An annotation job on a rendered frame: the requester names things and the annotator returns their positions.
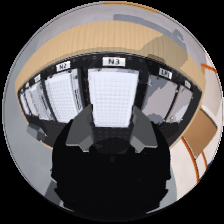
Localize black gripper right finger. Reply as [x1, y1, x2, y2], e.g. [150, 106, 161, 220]
[130, 105, 171, 180]

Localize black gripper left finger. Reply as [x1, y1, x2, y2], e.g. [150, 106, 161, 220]
[51, 104, 94, 179]

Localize white control panel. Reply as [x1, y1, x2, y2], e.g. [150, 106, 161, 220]
[27, 122, 47, 141]

